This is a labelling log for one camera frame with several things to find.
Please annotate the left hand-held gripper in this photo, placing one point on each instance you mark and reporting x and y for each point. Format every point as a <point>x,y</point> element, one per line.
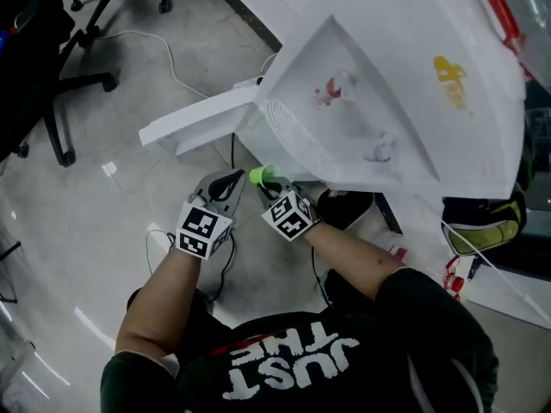
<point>202,230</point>

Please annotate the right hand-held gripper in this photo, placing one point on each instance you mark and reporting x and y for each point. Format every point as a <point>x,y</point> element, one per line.
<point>288,217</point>

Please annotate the green cup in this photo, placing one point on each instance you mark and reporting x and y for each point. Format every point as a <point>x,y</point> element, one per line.
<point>259,174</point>

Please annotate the white cabinet door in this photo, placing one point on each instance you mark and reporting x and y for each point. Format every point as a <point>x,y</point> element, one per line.
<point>193,118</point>

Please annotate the white water dispenser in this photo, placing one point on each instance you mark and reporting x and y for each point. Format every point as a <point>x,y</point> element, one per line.
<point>409,37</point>

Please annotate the blue plastic container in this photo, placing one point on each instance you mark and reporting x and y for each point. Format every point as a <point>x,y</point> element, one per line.
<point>3,41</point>

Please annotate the person's left forearm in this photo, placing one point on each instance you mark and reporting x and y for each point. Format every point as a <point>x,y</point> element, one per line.
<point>159,299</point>

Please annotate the person's right forearm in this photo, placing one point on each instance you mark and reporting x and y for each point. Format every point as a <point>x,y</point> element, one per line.
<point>353,256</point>

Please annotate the white drip tray grille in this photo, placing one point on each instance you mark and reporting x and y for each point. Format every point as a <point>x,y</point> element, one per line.
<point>292,136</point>

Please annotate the person's black shoe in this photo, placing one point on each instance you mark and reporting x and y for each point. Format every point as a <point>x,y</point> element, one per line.
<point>344,207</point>

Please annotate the blue dispenser tap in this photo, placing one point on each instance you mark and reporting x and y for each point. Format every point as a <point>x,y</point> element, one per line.
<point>381,149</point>

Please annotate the red dispenser tap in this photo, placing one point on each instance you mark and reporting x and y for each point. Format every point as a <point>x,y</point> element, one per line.
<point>336,88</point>

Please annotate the black metal bar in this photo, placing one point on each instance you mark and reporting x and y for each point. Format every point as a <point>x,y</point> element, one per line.
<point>389,213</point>

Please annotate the red white packet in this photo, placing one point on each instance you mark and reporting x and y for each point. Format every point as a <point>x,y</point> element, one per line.
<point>399,254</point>

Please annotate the person's torso black printed shirt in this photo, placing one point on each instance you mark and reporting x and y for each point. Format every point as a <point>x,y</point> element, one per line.
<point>327,359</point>

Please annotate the black yellow-green backpack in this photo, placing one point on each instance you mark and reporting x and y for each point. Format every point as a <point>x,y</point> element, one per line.
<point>486,226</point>

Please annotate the white board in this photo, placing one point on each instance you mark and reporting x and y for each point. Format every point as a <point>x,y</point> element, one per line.
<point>508,299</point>

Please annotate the clear water jug red label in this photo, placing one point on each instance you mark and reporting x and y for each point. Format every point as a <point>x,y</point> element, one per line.
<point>529,7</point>

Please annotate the black metal frame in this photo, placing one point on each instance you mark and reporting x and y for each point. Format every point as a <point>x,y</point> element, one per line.
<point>8,273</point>

